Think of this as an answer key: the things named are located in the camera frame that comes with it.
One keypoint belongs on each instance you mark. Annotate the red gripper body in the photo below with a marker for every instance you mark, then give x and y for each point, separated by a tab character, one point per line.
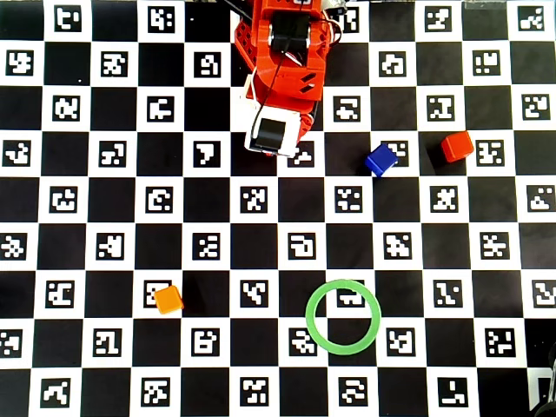
272	134

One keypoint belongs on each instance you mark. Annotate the blue cube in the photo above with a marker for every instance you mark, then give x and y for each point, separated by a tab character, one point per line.
381	160

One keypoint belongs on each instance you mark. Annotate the red cube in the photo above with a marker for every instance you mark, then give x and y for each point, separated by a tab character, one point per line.
457	147

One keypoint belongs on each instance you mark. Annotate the orange cube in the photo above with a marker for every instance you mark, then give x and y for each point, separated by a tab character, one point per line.
168	299

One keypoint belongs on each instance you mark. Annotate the red robot arm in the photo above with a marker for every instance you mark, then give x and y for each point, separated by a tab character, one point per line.
286	78

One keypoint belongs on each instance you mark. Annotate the clear tape strip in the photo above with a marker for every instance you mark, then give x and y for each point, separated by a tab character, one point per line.
484	3

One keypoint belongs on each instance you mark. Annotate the black white marker mat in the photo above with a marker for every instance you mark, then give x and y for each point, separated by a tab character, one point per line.
65	217

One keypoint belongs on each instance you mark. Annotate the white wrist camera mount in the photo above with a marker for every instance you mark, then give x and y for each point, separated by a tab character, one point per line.
291	130

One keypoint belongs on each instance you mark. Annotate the red lattice base plate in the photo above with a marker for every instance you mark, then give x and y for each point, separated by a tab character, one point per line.
244	43

